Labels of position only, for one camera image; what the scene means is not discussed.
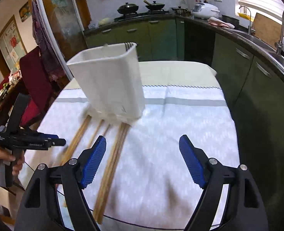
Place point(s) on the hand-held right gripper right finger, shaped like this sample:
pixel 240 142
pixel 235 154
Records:
pixel 192 158

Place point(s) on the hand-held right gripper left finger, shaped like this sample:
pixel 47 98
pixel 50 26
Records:
pixel 95 161

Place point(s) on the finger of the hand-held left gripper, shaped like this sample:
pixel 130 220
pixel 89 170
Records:
pixel 48 136
pixel 59 142

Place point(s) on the white plastic utensil holder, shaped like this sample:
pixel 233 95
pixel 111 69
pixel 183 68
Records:
pixel 108 81

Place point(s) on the white grey-striped tablecloth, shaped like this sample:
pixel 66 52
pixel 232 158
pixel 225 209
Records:
pixel 161 137

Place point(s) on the cluttered wooden side table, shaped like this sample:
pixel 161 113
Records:
pixel 5 96

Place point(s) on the red chair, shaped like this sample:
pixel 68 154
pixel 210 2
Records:
pixel 36 77

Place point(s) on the beige table cover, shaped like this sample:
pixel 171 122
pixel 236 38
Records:
pixel 175 73

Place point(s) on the purple plaid hanging cloth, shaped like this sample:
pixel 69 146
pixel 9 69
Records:
pixel 45 43

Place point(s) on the glass sliding door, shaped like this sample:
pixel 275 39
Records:
pixel 65 16

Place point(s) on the green kitchen cabinets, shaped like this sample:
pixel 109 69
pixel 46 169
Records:
pixel 161 38

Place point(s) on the framed fruit picture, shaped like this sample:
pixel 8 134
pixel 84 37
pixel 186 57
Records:
pixel 25 10

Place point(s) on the pale yellow bag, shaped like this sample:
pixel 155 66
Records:
pixel 104 21

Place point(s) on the steel sink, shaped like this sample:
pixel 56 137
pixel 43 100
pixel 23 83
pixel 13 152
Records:
pixel 259 42

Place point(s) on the pink dish cloth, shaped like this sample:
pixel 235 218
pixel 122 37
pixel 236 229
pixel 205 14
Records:
pixel 220 22

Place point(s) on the black pan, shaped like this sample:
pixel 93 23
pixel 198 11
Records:
pixel 230 19

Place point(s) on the steel pot with lid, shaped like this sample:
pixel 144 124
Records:
pixel 180 11

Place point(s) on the small steel faucet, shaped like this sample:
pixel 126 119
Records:
pixel 249 21

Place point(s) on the white rice cooker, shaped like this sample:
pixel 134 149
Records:
pixel 205 10

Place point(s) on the wooden cutting board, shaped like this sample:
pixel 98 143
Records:
pixel 268 30

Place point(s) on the black wok with lid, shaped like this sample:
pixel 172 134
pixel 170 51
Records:
pixel 127 8

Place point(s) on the gas stove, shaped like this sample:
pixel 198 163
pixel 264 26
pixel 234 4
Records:
pixel 142 15

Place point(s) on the yellow drain tray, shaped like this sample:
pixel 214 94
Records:
pixel 245 16

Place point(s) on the cooking oil bottle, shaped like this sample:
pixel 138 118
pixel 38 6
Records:
pixel 184 2

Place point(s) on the wall poster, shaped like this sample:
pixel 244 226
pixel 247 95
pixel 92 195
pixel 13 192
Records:
pixel 11 45

